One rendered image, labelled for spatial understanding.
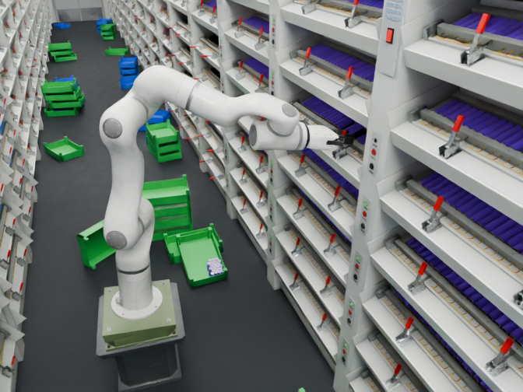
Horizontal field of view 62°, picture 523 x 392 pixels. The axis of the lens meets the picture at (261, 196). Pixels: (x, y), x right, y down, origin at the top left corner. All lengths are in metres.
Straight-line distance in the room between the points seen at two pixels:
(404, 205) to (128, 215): 0.84
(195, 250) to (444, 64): 1.79
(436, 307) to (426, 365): 0.20
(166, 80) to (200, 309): 1.28
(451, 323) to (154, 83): 0.99
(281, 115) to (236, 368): 1.17
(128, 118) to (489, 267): 0.99
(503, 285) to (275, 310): 1.36
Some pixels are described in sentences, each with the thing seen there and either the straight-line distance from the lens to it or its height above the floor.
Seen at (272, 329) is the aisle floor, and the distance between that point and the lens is 2.12.
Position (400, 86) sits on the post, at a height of 1.26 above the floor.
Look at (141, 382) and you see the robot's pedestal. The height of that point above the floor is 0.03.
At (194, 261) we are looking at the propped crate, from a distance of 2.42.
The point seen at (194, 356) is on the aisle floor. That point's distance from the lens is 2.04.
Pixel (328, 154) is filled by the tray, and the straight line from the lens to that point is 1.46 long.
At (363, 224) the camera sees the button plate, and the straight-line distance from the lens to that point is 1.33.
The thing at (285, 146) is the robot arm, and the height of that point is 1.04.
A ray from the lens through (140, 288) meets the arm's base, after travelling 1.68.
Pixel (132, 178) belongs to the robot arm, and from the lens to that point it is 1.43.
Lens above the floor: 1.57
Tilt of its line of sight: 31 degrees down
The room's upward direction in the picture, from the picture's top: straight up
